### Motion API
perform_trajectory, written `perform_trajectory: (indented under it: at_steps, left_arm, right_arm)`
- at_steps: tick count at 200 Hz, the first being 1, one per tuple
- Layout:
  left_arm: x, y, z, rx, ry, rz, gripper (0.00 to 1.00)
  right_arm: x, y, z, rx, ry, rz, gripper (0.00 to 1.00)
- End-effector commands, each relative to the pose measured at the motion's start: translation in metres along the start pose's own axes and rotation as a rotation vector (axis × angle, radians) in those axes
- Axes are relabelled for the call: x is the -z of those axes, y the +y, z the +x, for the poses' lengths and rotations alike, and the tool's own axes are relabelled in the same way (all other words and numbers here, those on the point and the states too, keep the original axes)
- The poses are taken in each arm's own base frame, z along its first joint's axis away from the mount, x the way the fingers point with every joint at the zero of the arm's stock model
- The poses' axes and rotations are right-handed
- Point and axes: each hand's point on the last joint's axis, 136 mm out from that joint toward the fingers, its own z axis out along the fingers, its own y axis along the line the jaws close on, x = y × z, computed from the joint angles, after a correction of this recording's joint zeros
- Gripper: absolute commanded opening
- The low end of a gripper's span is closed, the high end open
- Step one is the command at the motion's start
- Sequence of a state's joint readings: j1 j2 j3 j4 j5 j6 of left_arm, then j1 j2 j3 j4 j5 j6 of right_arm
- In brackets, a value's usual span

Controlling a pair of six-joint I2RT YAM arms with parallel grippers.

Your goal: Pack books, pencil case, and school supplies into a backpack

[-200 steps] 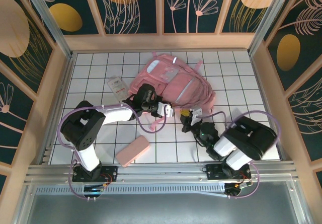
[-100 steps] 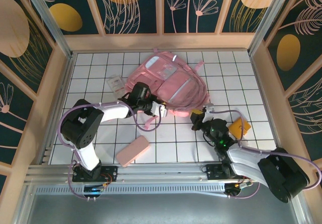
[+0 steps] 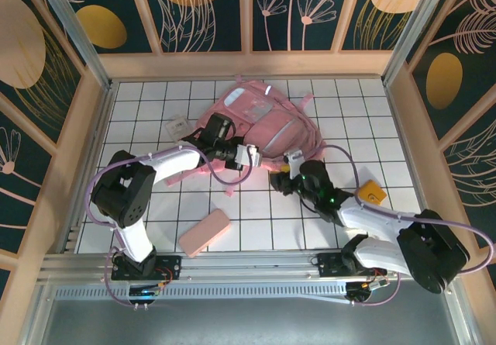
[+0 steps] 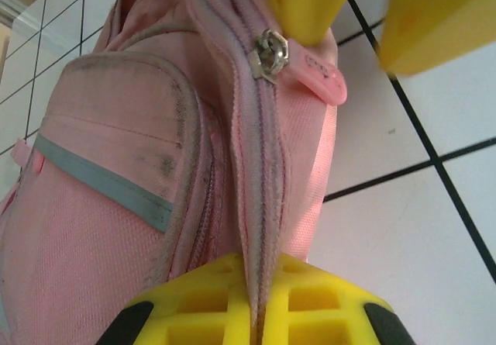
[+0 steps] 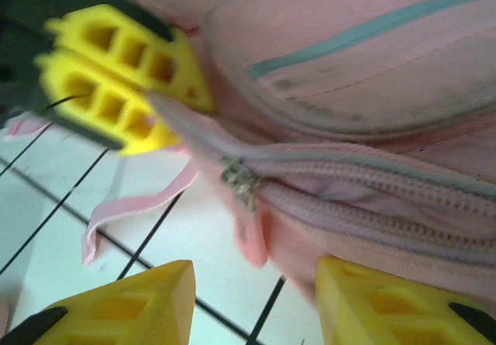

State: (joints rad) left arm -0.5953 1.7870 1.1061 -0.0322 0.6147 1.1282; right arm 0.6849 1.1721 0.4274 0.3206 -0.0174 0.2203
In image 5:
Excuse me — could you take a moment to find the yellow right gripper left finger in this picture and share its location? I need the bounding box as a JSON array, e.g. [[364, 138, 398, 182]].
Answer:
[[7, 259, 197, 345]]

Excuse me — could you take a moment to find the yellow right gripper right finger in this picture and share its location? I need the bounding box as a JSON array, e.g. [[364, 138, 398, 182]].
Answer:
[[315, 255, 496, 345]]

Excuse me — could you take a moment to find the pink backpack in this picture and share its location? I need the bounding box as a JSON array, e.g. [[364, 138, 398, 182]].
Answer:
[[3, 0, 496, 323]]

